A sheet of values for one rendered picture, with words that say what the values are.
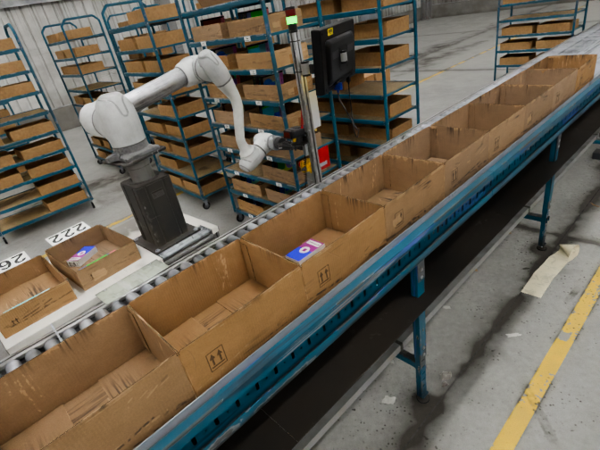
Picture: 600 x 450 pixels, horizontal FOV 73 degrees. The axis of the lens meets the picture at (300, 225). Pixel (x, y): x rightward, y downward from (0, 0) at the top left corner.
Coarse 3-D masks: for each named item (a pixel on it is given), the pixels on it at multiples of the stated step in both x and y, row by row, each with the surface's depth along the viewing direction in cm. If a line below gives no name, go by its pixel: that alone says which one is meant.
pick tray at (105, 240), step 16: (80, 240) 207; (96, 240) 213; (112, 240) 209; (128, 240) 193; (48, 256) 194; (64, 256) 203; (96, 256) 200; (112, 256) 182; (128, 256) 188; (64, 272) 187; (80, 272) 173; (96, 272) 178; (112, 272) 184
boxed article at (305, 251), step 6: (312, 240) 147; (300, 246) 145; (306, 246) 144; (312, 246) 143; (318, 246) 143; (324, 246) 144; (294, 252) 142; (300, 252) 142; (306, 252) 141; (312, 252) 141; (288, 258) 141; (294, 258) 139; (300, 258) 138; (306, 258) 139; (300, 264) 138
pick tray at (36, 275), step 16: (16, 272) 187; (32, 272) 191; (48, 272) 194; (0, 288) 183; (16, 288) 186; (32, 288) 184; (64, 288) 167; (0, 304) 177; (16, 304) 174; (32, 304) 160; (48, 304) 164; (64, 304) 169; (0, 320) 153; (16, 320) 157; (32, 320) 161
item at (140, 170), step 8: (152, 152) 184; (104, 160) 188; (136, 160) 178; (144, 160) 187; (128, 168) 187; (136, 168) 186; (144, 168) 188; (152, 168) 193; (136, 176) 188; (144, 176) 189; (152, 176) 192
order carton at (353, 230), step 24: (288, 216) 145; (312, 216) 153; (336, 216) 153; (360, 216) 144; (264, 240) 139; (288, 240) 148; (336, 240) 120; (360, 240) 129; (384, 240) 139; (312, 264) 115; (336, 264) 123; (360, 264) 132; (312, 288) 118
